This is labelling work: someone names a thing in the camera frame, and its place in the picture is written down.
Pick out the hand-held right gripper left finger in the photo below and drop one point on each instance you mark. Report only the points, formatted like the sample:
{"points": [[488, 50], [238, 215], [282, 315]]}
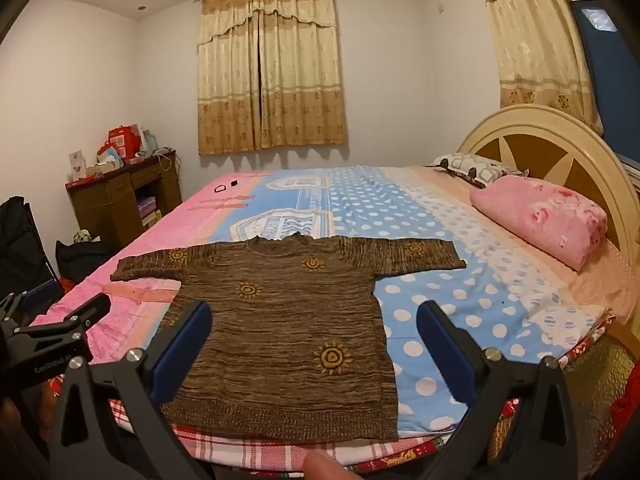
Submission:
{"points": [[177, 360]]}

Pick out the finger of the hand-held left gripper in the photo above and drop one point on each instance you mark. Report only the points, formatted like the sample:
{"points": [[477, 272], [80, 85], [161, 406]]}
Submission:
{"points": [[90, 310], [42, 294]]}

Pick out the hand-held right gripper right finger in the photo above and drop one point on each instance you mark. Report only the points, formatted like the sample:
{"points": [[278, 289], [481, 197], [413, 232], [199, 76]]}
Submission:
{"points": [[445, 355]]}

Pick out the brown knit sweater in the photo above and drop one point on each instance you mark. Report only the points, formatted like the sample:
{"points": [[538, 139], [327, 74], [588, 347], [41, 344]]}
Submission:
{"points": [[280, 310]]}

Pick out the person's right hand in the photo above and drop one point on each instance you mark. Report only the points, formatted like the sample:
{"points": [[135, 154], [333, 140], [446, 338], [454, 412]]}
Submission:
{"points": [[330, 467]]}

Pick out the black bag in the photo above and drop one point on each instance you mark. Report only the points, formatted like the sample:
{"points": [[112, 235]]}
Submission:
{"points": [[80, 260]]}

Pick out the black folding chair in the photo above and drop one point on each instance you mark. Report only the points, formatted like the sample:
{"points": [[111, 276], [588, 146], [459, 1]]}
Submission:
{"points": [[20, 245]]}

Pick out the patterned cloth bundle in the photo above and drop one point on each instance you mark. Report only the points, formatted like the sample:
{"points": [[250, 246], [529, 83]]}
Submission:
{"points": [[82, 236]]}

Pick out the brown wooden desk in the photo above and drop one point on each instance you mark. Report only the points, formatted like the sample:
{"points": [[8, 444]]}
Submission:
{"points": [[115, 200]]}

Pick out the bed with pink-blue blanket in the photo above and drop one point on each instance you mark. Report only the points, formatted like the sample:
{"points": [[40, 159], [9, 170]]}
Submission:
{"points": [[450, 240]]}

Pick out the stack of pink books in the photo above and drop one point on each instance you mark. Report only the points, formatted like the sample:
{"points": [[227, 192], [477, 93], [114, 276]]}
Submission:
{"points": [[149, 208]]}

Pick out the white card box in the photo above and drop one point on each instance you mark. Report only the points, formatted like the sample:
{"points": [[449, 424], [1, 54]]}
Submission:
{"points": [[77, 165]]}

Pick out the red floral bed sheet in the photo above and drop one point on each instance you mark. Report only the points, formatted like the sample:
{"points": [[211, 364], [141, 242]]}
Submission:
{"points": [[582, 350]]}

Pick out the tissue box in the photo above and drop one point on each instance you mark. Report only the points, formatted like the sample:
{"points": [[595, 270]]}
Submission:
{"points": [[107, 162]]}

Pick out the golden quilted mattress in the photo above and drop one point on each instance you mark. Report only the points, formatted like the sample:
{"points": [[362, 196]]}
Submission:
{"points": [[600, 390]]}

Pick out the pink floral pillow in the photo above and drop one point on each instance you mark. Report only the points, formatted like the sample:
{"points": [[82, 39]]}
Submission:
{"points": [[540, 220]]}

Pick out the red gift box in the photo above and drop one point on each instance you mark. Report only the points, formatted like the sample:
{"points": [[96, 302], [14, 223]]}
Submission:
{"points": [[125, 140]]}

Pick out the light blue paper bag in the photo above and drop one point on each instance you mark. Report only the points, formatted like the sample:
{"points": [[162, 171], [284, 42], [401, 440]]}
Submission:
{"points": [[150, 140]]}

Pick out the grey patterned pillow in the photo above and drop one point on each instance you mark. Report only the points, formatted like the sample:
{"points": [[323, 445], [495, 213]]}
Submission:
{"points": [[475, 165]]}

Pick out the cream wooden headboard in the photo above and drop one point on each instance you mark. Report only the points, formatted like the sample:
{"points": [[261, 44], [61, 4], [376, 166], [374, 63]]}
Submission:
{"points": [[525, 130]]}

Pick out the beige patterned window curtain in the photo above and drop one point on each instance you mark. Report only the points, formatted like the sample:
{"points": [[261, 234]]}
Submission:
{"points": [[540, 35], [305, 75], [230, 85]]}

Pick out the dark blue window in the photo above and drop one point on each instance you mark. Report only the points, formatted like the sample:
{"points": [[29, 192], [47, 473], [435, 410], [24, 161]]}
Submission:
{"points": [[595, 75]]}

